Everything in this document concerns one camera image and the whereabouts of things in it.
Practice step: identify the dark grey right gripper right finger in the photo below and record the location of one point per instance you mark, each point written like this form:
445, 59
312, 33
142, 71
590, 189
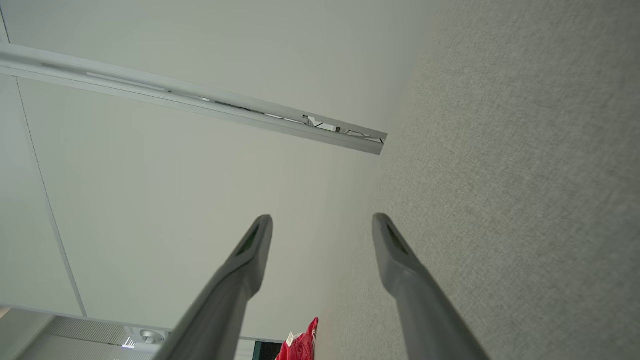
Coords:
425, 320

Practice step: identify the red shirt with striped trim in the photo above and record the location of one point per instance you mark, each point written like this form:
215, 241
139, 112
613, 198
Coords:
302, 347

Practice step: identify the round silver spotlight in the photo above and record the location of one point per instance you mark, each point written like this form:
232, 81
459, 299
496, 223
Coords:
151, 336

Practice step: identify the white aluminium rail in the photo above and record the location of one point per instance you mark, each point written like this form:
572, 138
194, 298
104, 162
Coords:
200, 102

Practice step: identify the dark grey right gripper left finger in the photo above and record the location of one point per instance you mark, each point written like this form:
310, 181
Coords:
225, 305

